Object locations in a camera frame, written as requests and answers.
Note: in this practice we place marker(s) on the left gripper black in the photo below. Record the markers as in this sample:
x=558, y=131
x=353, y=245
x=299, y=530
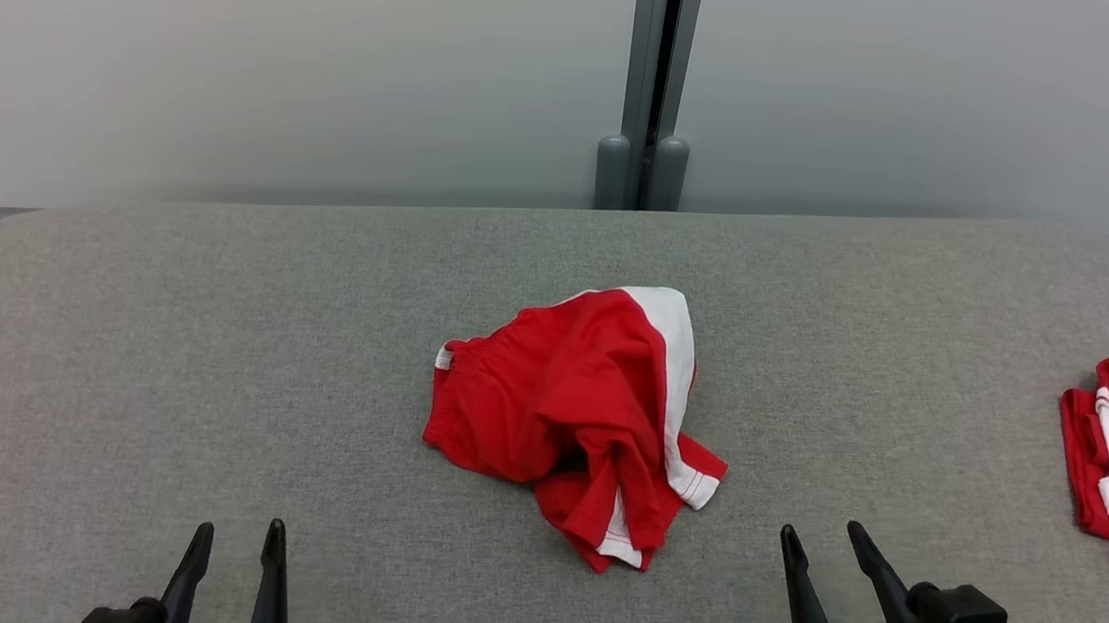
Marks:
x=126, y=618

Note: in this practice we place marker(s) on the red shorts with white panel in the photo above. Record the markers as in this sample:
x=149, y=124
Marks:
x=557, y=392

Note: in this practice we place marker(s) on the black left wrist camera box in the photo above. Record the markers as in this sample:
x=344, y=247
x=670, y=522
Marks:
x=101, y=621

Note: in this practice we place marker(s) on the grey cylinder post foot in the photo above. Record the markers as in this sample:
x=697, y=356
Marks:
x=670, y=174
x=612, y=171

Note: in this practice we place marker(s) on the grey metal partition post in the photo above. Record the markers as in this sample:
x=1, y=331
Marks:
x=645, y=48

